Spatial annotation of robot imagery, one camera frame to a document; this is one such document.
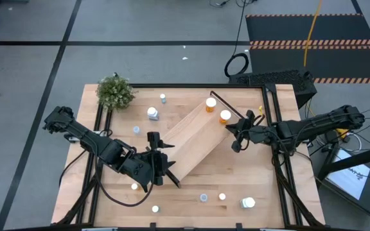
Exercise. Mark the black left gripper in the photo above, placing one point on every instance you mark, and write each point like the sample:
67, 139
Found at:
153, 167

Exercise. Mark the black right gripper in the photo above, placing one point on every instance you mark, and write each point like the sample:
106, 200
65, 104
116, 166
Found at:
255, 134

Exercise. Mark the orange pill bottle white cap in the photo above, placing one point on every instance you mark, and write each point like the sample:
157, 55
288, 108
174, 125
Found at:
210, 103
225, 115

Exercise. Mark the clear plastic bottle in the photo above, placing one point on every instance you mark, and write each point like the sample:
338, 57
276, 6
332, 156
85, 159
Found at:
136, 129

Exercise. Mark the white medicine bottle blue band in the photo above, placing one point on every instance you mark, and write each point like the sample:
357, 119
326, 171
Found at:
152, 113

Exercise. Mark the clear bottle with red pills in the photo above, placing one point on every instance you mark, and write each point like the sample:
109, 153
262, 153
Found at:
203, 197

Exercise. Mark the small teal bottle white cap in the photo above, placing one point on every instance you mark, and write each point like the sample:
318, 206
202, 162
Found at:
155, 208
162, 97

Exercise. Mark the large white medicine bottle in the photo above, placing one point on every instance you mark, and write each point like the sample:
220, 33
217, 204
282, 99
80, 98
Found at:
247, 202

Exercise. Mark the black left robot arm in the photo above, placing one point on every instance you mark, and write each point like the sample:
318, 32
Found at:
85, 138

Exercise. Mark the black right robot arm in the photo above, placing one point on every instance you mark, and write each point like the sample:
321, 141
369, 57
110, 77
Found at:
316, 123

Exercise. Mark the yellow tag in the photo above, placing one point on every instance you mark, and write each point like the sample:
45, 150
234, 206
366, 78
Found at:
260, 110

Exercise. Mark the black perforated computer tower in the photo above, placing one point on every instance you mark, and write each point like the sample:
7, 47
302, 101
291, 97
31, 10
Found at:
275, 78

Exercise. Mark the green potted plant dark pot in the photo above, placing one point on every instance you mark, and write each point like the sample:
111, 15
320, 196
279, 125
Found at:
116, 93

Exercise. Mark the black power adapter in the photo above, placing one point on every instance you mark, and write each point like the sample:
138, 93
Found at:
331, 137

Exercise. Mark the silver mounting plate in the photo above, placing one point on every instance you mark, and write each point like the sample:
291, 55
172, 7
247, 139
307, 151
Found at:
72, 139

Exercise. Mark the black mat orange striped edges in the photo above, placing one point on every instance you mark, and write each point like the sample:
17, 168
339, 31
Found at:
300, 29

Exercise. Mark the white paper sheet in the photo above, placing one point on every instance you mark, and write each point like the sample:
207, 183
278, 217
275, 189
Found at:
348, 181

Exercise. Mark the wooden shelf black metal frame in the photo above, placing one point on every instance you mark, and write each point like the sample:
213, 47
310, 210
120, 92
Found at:
194, 138

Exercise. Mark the black aluminium table frame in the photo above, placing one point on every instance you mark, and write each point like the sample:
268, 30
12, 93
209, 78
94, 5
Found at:
172, 85

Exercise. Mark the black frame bracket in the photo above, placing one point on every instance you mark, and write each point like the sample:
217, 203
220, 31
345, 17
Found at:
153, 226
239, 226

